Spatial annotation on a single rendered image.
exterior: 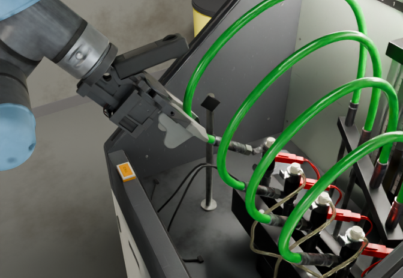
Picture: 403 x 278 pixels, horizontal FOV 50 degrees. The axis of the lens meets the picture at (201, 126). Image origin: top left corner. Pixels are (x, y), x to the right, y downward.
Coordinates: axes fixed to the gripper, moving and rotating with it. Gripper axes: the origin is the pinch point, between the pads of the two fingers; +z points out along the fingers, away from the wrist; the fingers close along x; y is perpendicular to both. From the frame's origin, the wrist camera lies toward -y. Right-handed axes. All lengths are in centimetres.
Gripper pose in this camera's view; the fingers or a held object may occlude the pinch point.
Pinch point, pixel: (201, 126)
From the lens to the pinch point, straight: 72.0
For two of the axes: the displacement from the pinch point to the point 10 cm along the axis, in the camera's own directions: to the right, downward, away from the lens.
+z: 7.1, 5.5, 4.4
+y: -6.7, 7.2, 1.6
